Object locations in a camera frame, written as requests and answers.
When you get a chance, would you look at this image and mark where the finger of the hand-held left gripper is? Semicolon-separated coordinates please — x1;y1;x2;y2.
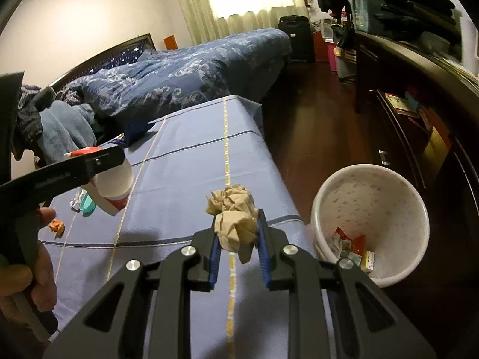
35;145;127;201

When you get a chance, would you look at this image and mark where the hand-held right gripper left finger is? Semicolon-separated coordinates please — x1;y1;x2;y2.
43;215;225;359

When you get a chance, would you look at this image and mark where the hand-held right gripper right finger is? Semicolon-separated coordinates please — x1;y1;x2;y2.
256;209;436;359

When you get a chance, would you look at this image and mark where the white paper cup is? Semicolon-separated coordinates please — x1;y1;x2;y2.
63;147;133;217

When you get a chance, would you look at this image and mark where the brown paper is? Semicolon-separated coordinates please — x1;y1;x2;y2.
205;184;260;264

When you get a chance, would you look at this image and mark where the red snack packet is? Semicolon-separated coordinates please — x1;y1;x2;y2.
334;227;366;257

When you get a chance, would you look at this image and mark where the green yellow packet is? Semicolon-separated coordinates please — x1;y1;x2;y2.
360;250;377;272

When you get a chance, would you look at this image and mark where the white patterned trash bin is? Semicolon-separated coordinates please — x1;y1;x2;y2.
311;163;430;288

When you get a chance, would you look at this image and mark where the person's left hand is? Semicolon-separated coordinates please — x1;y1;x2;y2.
0;207;57;330

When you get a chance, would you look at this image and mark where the teal packet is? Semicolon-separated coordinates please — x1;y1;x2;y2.
80;191;98;214

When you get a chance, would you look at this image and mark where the light blue fleece blanket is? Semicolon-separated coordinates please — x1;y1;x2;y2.
39;101;98;158

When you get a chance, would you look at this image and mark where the dark puffer jacket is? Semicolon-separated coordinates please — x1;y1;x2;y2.
15;108;42;161

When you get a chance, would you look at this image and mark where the grey patterned blanket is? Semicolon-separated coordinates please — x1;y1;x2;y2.
19;84;42;109

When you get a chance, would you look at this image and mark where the starry blue pillow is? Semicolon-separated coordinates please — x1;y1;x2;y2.
90;47;146;75

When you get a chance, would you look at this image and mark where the dark wooden bed headboard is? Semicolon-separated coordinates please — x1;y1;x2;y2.
48;33;156;90

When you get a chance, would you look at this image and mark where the blue patterned duvet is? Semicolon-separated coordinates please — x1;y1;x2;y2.
62;28;292;128

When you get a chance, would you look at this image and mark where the pale green curtain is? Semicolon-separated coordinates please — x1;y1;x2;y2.
173;0;305;45

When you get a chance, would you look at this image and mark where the small stack of books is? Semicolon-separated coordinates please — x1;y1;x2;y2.
385;93;418;115

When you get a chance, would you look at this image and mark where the striped tote bag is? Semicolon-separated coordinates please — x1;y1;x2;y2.
335;47;356;80

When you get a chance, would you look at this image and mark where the pink bin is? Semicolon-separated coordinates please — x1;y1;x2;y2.
327;42;339;71

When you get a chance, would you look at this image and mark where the red box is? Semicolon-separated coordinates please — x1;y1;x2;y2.
313;30;332;62

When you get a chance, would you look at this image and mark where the dark wooden dresser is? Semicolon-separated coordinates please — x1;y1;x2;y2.
354;30;479;270

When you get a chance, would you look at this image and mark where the black suitcase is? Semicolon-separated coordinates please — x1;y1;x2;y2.
279;15;315;63

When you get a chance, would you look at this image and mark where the white clear container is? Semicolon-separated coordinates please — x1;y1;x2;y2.
320;19;335;42

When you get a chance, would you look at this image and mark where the teal printed bag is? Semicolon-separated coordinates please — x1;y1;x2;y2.
350;0;378;32

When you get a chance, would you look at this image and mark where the pile of dark clothes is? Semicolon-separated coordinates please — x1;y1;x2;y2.
374;0;463;45

